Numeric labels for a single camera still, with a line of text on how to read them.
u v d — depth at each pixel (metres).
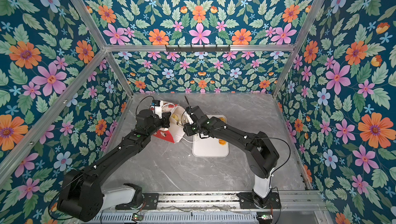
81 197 0.40
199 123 0.65
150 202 0.74
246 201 0.73
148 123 0.63
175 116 0.99
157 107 0.71
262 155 0.47
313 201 0.75
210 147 0.89
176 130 0.93
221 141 0.93
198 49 0.93
